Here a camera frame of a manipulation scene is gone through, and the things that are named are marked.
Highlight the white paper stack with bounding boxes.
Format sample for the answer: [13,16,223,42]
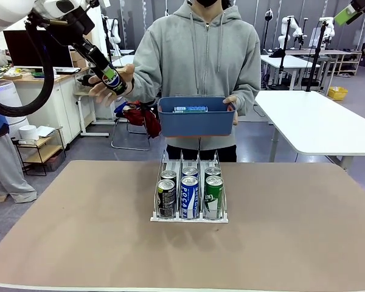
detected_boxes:
[36,125,56,138]

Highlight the small cardboard box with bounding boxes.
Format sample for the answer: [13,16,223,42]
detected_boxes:
[70,50,88,69]

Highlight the person grey hoodie torso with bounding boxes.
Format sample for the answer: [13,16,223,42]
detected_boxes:
[133,0,262,151]

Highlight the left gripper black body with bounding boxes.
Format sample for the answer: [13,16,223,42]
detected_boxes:
[45,0,96,49]

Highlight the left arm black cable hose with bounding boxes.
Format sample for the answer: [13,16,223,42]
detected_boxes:
[0,13,55,118]

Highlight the white lab table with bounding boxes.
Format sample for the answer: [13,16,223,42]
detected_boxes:
[111,48,136,68]
[260,54,320,91]

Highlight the black tripod stand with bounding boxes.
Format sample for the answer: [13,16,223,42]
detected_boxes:
[267,16,296,91]
[305,19,329,92]

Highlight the person right hand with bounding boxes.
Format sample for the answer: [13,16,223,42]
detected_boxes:
[88,63,135,107]

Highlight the person left hand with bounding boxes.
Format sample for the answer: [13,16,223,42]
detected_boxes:
[223,95,240,127]

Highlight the white rolling side table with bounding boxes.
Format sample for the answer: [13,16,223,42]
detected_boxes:
[74,91,116,138]

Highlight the bystander in maroon top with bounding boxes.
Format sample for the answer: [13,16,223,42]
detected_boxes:
[0,39,38,204]

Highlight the stand with white lamp head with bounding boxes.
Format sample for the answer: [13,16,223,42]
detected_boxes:
[264,9,274,52]

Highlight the red jacket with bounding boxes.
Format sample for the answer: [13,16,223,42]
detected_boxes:
[114,102,162,140]

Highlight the white air purifier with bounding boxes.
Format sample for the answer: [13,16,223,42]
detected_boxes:
[0,80,30,126]

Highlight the black computer monitor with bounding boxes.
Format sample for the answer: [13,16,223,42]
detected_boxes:
[2,29,75,69]

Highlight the grey metal chair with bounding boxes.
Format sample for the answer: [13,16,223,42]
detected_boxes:
[111,100,164,152]

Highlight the black wire wooden shelf rack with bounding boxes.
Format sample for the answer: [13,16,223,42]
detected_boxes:
[13,127,67,177]

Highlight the black bag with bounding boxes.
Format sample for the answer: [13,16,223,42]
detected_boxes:
[76,74,94,88]

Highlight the person black face mask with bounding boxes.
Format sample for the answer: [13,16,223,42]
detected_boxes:
[193,0,221,9]

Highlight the person left forearm grey sleeve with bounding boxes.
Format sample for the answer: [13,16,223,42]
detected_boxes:
[234,69,262,118]

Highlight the clear acrylic can rack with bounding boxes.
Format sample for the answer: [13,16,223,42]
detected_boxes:
[150,136,231,224]

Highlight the person black trousers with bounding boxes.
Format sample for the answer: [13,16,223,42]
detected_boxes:
[166,142,238,164]

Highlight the yellow plastic crate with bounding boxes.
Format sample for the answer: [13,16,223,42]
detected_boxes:
[327,86,349,101]

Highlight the light wooden shelf unit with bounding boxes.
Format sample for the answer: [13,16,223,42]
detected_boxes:
[285,48,363,77]

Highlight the person right forearm grey sleeve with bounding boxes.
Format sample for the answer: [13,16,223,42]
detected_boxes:
[126,65,162,106]

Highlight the blue plastic basket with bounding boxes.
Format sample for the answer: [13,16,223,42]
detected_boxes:
[157,96,237,138]

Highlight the white paper roll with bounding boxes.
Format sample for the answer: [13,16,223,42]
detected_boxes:
[18,125,40,142]

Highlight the white desk wooden top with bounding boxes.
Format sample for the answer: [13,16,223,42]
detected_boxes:
[0,66,94,147]

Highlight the black Pepsi can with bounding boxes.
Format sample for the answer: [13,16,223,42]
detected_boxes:
[160,169,178,183]
[100,65,129,96]
[156,178,178,219]

